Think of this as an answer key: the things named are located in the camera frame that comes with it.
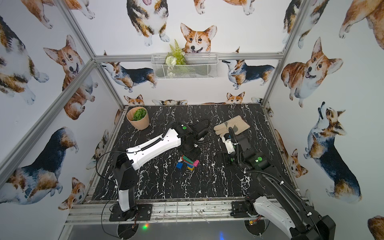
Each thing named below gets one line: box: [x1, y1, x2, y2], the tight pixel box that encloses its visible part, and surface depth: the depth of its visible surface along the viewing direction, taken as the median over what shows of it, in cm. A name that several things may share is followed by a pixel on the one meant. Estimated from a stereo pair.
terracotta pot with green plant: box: [126, 106, 150, 131], surface depth 103 cm
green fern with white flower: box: [164, 39, 187, 67], surface depth 84 cm
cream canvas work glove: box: [213, 115, 251, 138], surface depth 111 cm
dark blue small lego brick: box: [176, 162, 184, 170], surface depth 90 cm
